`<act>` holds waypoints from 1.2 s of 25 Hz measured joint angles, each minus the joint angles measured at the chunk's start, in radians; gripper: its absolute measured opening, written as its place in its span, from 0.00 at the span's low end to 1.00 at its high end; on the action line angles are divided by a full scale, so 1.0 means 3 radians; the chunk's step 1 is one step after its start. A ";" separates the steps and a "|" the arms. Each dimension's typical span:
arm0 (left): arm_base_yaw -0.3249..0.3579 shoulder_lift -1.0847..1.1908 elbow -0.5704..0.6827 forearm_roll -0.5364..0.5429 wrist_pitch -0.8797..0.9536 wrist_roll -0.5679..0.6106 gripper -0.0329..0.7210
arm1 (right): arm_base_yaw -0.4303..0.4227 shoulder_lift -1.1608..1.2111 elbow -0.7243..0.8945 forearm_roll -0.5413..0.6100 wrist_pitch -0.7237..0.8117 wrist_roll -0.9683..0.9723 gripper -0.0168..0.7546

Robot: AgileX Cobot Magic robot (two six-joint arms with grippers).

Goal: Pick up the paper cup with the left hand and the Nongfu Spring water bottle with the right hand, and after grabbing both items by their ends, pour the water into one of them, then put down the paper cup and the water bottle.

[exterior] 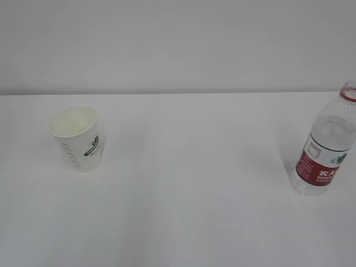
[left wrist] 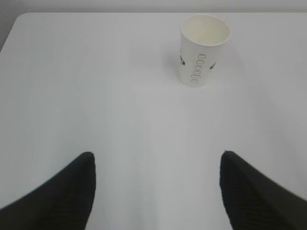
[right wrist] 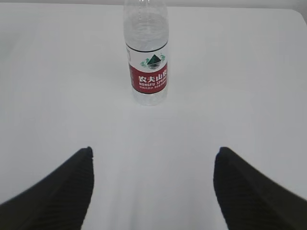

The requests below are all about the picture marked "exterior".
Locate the white paper cup green logo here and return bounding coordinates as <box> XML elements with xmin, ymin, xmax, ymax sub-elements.
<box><xmin>48</xmin><ymin>106</ymin><xmax>101</xmax><ymax>172</ymax></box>

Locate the clear water bottle red label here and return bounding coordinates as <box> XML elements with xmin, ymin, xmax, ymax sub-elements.
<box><xmin>290</xmin><ymin>81</ymin><xmax>355</xmax><ymax>196</ymax></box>

